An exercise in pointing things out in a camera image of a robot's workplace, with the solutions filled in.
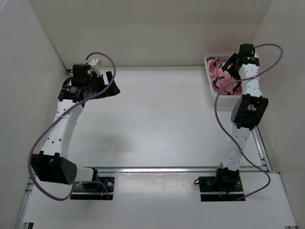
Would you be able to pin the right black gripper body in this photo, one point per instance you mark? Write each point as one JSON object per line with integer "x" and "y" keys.
{"x": 237, "y": 75}

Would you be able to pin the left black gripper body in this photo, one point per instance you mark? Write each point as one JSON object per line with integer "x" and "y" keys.
{"x": 96, "y": 85}

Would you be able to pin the pink shark print shorts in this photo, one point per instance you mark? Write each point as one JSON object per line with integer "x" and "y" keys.
{"x": 219, "y": 78}

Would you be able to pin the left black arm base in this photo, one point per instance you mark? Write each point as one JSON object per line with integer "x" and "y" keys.
{"x": 95, "y": 191}

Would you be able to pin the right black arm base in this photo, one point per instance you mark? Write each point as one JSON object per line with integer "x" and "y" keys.
{"x": 212, "y": 191}

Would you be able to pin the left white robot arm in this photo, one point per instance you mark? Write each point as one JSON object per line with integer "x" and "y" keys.
{"x": 52, "y": 163}

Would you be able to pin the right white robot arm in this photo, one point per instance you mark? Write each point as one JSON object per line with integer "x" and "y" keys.
{"x": 246, "y": 114}

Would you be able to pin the white plastic mesh basket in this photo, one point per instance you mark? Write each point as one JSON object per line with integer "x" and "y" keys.
{"x": 222, "y": 98}

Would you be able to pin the aluminium front rail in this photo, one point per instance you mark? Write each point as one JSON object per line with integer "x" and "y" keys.
{"x": 155, "y": 169}

